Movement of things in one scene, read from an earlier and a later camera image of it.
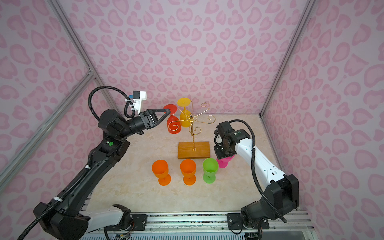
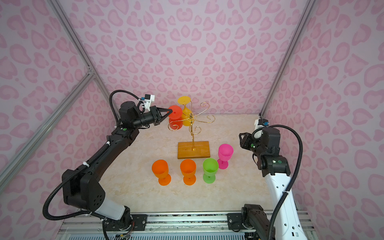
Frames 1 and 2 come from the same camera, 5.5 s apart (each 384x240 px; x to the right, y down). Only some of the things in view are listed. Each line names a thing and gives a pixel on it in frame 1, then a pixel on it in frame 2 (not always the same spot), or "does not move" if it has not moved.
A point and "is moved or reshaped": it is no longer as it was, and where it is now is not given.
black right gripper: (219, 154) → (244, 143)
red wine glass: (173, 123) is moved or reshaped
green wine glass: (210, 168) does not move
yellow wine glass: (185, 116) does not move
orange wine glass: (188, 166) does not move
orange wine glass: (160, 169) does not move
